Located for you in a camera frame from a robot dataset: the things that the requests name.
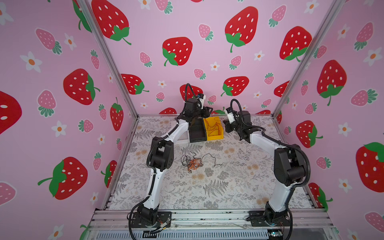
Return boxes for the orange and black cables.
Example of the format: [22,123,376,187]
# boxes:
[180,152,229,173]

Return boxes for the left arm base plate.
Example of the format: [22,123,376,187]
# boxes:
[131,211,172,228]

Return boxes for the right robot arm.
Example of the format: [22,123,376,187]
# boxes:
[224,99,311,226]

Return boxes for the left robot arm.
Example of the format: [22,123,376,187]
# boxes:
[133,83,213,225]

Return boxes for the white plastic bin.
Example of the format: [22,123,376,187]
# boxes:
[170,128,189,145]

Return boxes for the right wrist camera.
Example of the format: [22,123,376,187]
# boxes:
[226,107,236,124]

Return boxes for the yellow plastic bin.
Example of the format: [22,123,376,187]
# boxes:
[204,117,224,141]

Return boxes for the aluminium frame rail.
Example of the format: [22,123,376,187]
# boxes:
[85,209,340,240]

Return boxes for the black plastic bin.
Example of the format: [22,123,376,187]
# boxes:
[189,118,207,143]

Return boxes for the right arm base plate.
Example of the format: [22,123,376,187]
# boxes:
[246,211,292,227]

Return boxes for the red cable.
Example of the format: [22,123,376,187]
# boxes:
[207,119,223,137]

